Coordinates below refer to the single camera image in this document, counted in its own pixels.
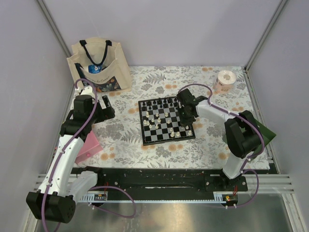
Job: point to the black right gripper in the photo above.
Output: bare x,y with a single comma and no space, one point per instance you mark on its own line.
184,123

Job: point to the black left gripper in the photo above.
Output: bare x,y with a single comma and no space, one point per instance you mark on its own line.
106,113

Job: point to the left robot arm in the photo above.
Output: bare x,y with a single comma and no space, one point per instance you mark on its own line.
56,199

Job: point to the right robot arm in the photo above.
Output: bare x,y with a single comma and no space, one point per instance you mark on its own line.
241,130

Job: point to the black magnetic chess board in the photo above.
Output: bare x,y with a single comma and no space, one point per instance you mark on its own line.
164,117

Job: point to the floral patterned table mat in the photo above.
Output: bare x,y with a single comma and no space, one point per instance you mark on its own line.
121,137

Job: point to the pink plastic box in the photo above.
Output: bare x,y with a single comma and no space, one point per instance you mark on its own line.
89,149

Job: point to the pink wrapped toilet paper roll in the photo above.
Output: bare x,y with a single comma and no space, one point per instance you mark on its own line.
224,82

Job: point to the cream canvas tote bag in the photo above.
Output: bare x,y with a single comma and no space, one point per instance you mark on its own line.
115,74

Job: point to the dark green plastic box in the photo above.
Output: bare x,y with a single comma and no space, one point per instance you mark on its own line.
265,132

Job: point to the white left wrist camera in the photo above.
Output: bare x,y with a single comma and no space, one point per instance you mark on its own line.
88,90

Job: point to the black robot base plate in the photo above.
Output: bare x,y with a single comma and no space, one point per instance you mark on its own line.
167,184

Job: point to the white slotted cable duct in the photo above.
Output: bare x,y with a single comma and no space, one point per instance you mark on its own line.
94,197

